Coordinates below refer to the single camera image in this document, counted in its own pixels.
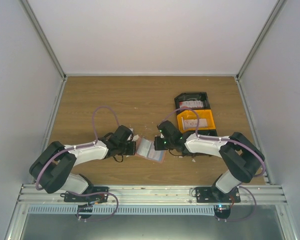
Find grey slotted cable duct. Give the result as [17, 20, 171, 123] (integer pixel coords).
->
[28, 204, 215, 216]

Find aluminium mounting rail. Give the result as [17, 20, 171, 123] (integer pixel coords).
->
[17, 184, 288, 206]

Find white paper scraps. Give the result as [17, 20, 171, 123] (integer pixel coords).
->
[132, 107, 199, 157]

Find white red card orange bin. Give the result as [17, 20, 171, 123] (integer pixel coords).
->
[181, 117, 208, 130]

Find white red cards far bin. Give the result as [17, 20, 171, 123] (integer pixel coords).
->
[179, 100, 205, 109]

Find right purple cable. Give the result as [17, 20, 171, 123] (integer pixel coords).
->
[159, 108, 267, 176]

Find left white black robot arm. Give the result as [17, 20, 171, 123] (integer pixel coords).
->
[29, 125, 137, 202]

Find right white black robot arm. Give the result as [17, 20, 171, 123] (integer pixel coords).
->
[154, 120, 266, 203]

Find orange bin middle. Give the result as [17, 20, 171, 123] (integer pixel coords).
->
[176, 109, 216, 133]

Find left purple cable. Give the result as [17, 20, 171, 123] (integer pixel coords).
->
[34, 105, 121, 191]

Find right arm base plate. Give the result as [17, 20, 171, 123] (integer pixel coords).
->
[190, 186, 241, 204]

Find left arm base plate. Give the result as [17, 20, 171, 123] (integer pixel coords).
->
[60, 186, 109, 203]

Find black bin far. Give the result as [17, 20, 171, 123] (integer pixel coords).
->
[174, 92, 211, 115]

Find pink clear card holder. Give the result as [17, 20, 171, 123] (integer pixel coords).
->
[135, 137, 166, 163]

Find purple cable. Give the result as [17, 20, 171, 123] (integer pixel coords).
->
[34, 105, 121, 191]
[159, 108, 267, 176]

